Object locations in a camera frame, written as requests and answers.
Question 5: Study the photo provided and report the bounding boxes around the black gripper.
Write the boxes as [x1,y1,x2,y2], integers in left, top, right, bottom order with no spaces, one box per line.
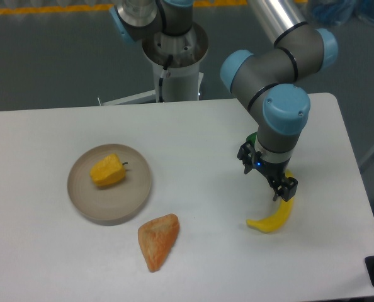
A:
[237,141,298,202]

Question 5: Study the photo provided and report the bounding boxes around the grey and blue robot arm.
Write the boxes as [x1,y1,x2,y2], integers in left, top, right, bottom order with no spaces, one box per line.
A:
[110,1,338,201]

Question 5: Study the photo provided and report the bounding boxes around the yellow toy pepper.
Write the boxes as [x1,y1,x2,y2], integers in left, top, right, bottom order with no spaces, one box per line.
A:
[89,153,128,187]

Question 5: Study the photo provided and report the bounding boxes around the round beige plate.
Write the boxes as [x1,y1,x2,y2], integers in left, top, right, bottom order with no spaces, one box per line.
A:
[67,144,152,226]

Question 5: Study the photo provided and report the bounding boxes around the green toy object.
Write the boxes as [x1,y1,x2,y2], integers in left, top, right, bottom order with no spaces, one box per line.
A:
[246,132,257,146]

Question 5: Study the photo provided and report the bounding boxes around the yellow toy banana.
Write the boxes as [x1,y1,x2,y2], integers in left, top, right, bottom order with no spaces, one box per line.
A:
[246,169,294,233]

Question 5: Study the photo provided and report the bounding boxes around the orange toy bread slice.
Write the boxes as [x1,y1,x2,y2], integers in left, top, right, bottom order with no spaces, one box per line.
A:
[138,213,180,272]

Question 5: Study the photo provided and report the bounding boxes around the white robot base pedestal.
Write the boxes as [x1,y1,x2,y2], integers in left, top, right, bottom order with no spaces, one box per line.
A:
[100,22,208,106]

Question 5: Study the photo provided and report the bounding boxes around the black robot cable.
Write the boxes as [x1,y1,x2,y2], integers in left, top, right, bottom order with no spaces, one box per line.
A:
[157,54,174,103]

